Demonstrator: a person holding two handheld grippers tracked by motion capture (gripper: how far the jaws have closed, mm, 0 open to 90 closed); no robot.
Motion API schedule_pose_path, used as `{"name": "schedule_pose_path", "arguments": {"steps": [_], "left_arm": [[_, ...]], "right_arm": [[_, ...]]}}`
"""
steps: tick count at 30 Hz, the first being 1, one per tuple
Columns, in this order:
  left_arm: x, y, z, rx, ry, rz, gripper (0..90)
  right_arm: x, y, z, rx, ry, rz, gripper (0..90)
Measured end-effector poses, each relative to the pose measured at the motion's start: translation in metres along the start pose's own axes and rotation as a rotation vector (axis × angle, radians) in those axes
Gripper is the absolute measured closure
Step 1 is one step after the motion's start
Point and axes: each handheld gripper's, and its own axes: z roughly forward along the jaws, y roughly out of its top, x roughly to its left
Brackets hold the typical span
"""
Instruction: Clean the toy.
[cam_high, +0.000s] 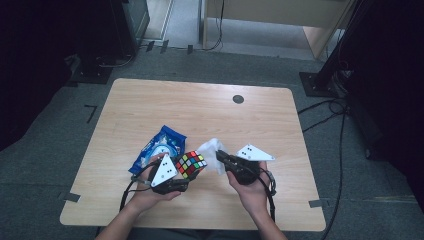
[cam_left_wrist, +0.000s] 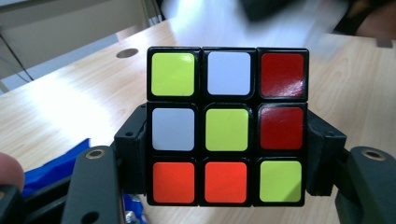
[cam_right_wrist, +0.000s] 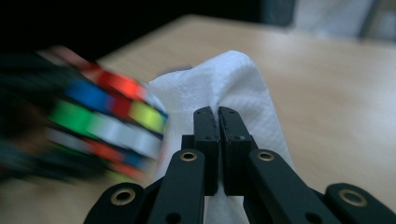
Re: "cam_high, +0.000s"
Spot white wet wipe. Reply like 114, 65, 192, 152
196, 138, 229, 177

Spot black tape corner mark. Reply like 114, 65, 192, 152
83, 104, 98, 125

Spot multicoloured puzzle cube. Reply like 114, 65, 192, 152
174, 150, 208, 181

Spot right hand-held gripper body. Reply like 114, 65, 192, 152
225, 143, 276, 186

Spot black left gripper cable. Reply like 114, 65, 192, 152
118, 159, 161, 213

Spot person's dark clothing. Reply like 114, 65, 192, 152
128, 227, 264, 240

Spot person's left hand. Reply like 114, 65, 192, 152
128, 153, 183, 214

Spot long black floor cable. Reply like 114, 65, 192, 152
319, 109, 348, 240

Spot looped black floor cable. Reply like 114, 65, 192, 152
297, 98, 349, 116

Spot blue wet wipe packet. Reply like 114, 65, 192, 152
128, 124, 188, 176

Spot beige wooden desk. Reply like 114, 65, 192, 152
199, 0, 355, 60

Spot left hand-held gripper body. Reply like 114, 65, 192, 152
147, 153, 183, 196

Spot dark curtain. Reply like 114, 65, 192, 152
0, 0, 116, 153
333, 0, 424, 214

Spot person's right hand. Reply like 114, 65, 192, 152
227, 160, 269, 218

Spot short black floor cable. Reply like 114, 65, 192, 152
301, 113, 338, 134

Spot tangled coloured wires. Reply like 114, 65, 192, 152
331, 49, 354, 99

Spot hanging black cable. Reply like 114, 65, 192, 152
203, 0, 225, 52

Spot grey floor cable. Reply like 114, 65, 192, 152
96, 53, 138, 69

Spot black metal stand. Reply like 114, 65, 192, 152
298, 0, 361, 99

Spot black stand base plate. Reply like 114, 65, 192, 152
68, 54, 116, 85

